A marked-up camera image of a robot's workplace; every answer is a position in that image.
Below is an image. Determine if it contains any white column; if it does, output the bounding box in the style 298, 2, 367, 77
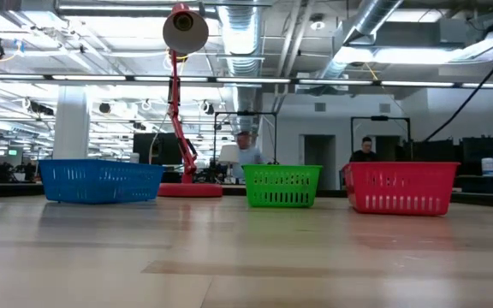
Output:
51, 85, 91, 161

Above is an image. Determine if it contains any green plastic basket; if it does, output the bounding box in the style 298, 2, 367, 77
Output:
241, 163, 324, 210

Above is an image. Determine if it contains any black background frame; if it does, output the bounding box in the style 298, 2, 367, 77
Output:
212, 110, 279, 166
349, 115, 413, 163

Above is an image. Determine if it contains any red plastic basket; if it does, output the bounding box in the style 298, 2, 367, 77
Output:
342, 161, 461, 216

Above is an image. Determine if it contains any white lamp shade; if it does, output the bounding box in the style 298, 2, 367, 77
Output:
217, 144, 241, 166

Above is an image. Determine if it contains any red desk lamp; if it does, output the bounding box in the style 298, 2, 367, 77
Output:
157, 3, 224, 198

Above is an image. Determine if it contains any hanging black cable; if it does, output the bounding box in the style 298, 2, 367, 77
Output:
423, 30, 493, 143

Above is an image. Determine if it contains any blue plastic basket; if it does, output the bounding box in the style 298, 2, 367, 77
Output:
39, 158, 165, 205

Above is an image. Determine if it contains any person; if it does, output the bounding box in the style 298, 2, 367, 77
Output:
230, 131, 265, 181
348, 136, 378, 163

